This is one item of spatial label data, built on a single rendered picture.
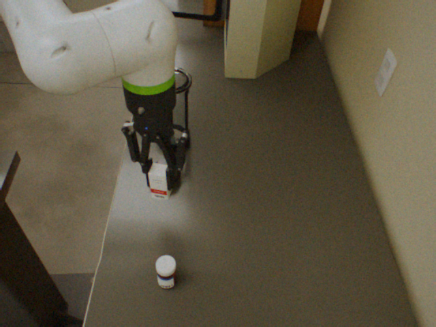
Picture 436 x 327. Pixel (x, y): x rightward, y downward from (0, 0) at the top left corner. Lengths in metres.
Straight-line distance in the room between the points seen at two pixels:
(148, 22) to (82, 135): 2.08
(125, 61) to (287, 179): 0.64
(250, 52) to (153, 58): 0.79
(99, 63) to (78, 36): 0.04
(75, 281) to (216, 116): 1.12
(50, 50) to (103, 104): 2.29
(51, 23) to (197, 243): 0.59
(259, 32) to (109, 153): 1.44
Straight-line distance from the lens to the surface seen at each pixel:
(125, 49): 0.58
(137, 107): 0.68
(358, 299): 0.95
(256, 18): 1.30
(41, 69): 0.57
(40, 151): 2.60
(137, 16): 0.59
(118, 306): 0.89
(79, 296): 1.96
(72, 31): 0.57
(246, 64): 1.39
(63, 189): 2.35
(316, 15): 1.76
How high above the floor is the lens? 1.75
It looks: 48 degrees down
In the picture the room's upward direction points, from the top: 4 degrees clockwise
